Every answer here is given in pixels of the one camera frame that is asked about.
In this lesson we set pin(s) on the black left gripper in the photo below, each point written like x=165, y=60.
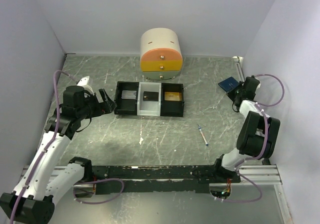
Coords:
x=102, y=107

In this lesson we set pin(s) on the blue leather card holder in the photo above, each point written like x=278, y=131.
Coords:
x=228, y=84

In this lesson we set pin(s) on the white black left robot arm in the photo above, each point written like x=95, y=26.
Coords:
x=35, y=197

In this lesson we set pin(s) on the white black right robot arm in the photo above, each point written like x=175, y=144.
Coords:
x=258, y=135

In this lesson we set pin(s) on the silver card in tray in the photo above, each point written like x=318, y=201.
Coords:
x=128, y=94

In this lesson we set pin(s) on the black card in tray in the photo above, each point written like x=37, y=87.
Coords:
x=151, y=96

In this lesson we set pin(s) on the gold card in tray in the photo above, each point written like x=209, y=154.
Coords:
x=172, y=96

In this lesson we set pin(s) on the black left tray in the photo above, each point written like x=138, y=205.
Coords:
x=126, y=106

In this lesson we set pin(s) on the black tray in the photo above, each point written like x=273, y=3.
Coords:
x=126, y=106
x=172, y=108

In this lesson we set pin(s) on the white middle tray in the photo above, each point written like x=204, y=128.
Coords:
x=148, y=108

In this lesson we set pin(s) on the black right tray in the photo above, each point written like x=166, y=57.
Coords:
x=172, y=108

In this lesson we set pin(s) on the blue white pen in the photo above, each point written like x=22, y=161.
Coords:
x=203, y=136

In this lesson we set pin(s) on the round three-drawer storage box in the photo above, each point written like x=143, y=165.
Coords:
x=160, y=54

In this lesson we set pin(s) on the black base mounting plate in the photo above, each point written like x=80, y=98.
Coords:
x=197, y=178

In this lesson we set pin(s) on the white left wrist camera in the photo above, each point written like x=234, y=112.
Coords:
x=85, y=81

